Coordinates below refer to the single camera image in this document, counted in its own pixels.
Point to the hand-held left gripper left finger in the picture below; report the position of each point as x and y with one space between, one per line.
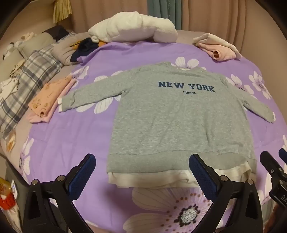
83 174

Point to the white fluffy blanket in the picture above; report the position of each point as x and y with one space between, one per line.
134 26

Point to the beige curtain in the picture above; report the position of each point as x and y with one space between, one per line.
224 18

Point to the red packet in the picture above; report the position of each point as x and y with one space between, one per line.
6 201

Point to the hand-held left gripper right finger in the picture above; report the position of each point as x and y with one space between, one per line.
201 177

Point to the folded light pink garment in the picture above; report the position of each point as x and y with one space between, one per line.
48 117

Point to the folded peach printed garment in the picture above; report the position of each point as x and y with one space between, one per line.
52 95

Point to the purple floral blanket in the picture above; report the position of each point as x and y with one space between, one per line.
67 143

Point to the dark navy clothes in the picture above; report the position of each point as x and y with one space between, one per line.
84 48

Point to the folded pink fleece clothes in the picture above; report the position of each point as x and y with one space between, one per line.
215 48

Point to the grey plaid blanket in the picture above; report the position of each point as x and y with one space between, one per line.
29 76

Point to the teal curtain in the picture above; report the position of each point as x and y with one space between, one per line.
166 12

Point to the grey sweatshirt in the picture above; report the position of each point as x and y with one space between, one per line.
174 121

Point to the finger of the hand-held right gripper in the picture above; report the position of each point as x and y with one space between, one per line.
270 164
283 154

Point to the grey pillow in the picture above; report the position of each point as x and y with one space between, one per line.
64 48

